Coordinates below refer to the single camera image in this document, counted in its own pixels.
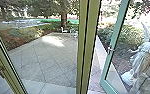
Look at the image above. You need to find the low brownish hedge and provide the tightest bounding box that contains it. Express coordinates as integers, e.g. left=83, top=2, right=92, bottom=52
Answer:
left=0, top=24, right=62, bottom=51

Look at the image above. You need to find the large tree trunk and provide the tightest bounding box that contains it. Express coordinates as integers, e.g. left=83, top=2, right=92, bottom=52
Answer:
left=59, top=0, right=69, bottom=29

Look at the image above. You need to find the metal door handle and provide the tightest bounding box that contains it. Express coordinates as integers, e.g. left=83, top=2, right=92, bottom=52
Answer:
left=106, top=47, right=116, bottom=54

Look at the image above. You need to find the green framed glass door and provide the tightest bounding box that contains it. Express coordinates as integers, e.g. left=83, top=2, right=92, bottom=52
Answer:
left=99, top=0, right=150, bottom=94

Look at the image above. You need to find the outdoor metal chair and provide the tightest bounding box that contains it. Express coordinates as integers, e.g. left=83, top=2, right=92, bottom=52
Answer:
left=70, top=30, right=79, bottom=39
left=60, top=26, right=69, bottom=34

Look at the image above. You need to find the green framed glass wall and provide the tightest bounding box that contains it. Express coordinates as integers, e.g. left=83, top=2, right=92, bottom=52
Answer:
left=0, top=0, right=102, bottom=94

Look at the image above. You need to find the dark green shrub bed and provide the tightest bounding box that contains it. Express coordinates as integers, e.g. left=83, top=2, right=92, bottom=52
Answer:
left=97, top=23, right=146, bottom=51

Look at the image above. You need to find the white angel statue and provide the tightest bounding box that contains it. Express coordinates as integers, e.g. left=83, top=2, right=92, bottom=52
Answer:
left=120, top=21, right=150, bottom=94

